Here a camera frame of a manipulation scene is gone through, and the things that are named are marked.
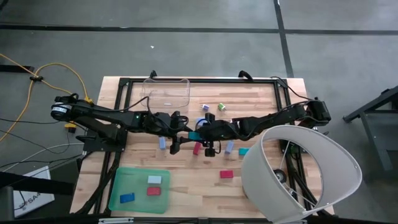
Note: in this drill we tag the clear plastic bin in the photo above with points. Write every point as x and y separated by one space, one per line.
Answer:
164 93

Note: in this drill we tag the white printed box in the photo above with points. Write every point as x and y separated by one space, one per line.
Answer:
31 196

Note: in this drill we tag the yellow black clamp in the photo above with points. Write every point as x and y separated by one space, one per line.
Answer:
71 127

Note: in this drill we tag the wide blue charger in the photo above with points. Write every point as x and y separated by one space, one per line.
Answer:
199 124

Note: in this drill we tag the silver metal bracket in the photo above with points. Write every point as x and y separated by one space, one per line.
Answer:
115 220

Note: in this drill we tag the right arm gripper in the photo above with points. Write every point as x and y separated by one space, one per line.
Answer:
227 130

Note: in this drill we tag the red multiport charger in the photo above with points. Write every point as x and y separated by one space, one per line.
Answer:
196 149

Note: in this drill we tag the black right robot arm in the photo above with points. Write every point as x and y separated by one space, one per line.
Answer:
280 116

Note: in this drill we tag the black floor bar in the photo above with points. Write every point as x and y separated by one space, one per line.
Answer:
17 68

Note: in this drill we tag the black aluminium table frame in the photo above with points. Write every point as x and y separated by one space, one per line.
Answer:
202 80

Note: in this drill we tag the pale blue box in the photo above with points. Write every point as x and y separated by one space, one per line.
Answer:
154 179

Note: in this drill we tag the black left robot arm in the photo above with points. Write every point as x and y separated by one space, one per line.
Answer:
93 113

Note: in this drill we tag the dark blue box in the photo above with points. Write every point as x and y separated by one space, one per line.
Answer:
127 198

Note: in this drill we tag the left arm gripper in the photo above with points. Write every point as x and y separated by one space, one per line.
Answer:
155 123

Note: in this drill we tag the dark metal table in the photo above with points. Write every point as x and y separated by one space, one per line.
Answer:
385 96

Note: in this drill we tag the teal box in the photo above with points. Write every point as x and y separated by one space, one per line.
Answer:
243 151
194 135

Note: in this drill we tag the green plastic bin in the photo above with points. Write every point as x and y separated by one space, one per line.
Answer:
136 186

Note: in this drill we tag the light blue multiport charger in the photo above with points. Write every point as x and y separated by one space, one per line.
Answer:
229 147
162 143

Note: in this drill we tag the plain red box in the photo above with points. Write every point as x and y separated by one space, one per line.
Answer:
153 191

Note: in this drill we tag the black frame clamp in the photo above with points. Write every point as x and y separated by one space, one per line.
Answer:
153 74
245 75

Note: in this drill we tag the white lamp shade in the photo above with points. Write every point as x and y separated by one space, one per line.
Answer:
261 186

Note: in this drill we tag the small green plug charger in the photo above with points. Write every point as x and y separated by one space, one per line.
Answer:
221 106

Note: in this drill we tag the small purple plug charger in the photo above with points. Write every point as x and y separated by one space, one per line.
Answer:
205 107

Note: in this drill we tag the red box with display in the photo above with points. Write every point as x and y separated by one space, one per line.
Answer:
226 174

